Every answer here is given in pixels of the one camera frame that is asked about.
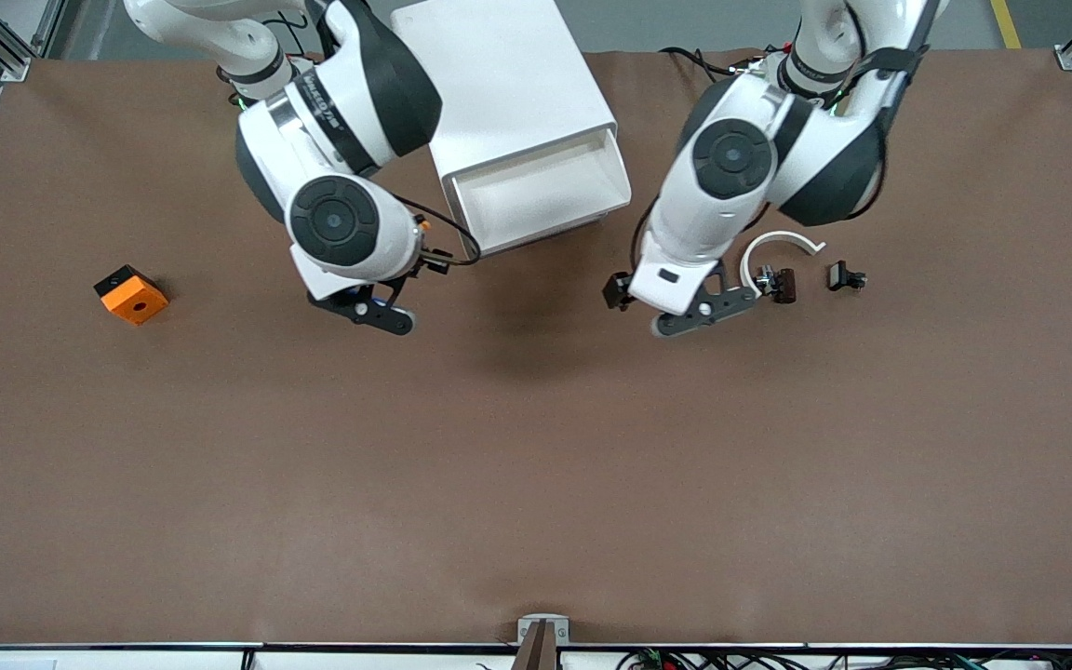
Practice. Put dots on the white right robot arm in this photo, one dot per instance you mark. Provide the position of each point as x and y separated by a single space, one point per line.
341 167

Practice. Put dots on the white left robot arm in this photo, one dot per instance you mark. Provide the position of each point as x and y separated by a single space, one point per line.
731 186

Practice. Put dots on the small brown black component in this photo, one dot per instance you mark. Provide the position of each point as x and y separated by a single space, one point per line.
783 285

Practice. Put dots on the white curved plastic piece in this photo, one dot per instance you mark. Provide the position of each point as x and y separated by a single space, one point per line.
783 236

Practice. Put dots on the brown table cover mat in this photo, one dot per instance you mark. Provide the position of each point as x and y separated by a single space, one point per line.
536 465

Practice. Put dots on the small black clip component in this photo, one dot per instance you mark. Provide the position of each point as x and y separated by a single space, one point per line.
839 275

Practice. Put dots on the orange and black box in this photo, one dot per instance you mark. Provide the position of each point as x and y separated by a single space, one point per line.
134 300

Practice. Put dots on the brown angled bar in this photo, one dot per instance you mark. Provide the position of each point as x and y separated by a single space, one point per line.
536 651

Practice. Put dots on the grey metal bracket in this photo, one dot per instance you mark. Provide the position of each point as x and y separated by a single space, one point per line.
543 622

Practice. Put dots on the white table edge rail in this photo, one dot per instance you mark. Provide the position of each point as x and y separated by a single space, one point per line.
127 656

